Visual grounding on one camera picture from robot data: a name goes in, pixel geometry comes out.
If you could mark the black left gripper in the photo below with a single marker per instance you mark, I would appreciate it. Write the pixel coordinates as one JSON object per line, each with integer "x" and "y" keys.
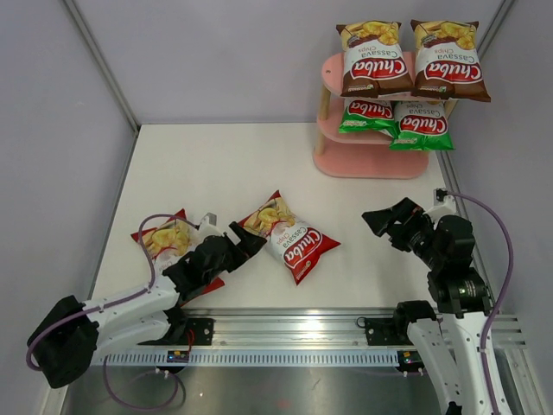
{"x": 248, "y": 245}

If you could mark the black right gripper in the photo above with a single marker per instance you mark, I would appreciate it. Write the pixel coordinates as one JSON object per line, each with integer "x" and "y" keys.
{"x": 380, "y": 220}

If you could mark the red Chuba chips bag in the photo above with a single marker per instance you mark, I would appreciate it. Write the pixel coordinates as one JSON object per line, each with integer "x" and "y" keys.
{"x": 292, "y": 240}
{"x": 171, "y": 241}

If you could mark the green Chuba chips bag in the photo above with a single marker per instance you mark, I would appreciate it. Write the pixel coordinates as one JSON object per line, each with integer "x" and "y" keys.
{"x": 360, "y": 114}
{"x": 421, "y": 125}

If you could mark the small brown Chuba chips bag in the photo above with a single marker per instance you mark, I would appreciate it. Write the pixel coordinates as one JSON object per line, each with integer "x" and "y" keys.
{"x": 373, "y": 61}

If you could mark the large brown Chuba chips bag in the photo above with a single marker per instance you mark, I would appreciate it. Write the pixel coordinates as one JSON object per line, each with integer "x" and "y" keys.
{"x": 447, "y": 65}

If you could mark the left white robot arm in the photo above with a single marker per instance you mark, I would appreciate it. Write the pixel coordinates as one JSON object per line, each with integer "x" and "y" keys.
{"x": 75, "y": 334}

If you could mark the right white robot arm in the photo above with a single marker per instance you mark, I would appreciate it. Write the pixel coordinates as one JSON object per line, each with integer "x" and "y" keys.
{"x": 452, "y": 333}

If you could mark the pink three-tier shelf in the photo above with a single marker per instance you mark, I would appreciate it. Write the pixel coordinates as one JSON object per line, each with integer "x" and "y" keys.
{"x": 363, "y": 154}

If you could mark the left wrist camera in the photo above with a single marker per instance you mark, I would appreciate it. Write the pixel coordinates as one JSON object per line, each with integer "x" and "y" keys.
{"x": 208, "y": 220}

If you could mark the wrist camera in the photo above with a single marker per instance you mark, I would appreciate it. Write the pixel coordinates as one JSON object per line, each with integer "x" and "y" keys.
{"x": 208, "y": 220}
{"x": 444, "y": 203}

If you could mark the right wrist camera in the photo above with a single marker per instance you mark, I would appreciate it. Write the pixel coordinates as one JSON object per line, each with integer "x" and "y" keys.
{"x": 444, "y": 203}

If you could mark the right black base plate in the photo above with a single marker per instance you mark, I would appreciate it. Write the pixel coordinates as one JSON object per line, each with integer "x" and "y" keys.
{"x": 386, "y": 332}

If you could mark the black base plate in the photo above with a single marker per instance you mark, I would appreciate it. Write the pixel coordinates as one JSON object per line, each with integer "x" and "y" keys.
{"x": 386, "y": 332}
{"x": 198, "y": 330}

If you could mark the aluminium mounting rail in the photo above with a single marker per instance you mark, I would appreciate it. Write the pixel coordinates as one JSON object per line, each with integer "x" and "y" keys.
{"x": 294, "y": 329}

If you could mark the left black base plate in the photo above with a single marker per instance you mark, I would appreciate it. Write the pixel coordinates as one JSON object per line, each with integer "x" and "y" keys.
{"x": 198, "y": 330}

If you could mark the white slotted cable duct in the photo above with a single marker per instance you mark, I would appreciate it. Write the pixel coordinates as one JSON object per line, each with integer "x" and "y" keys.
{"x": 161, "y": 357}

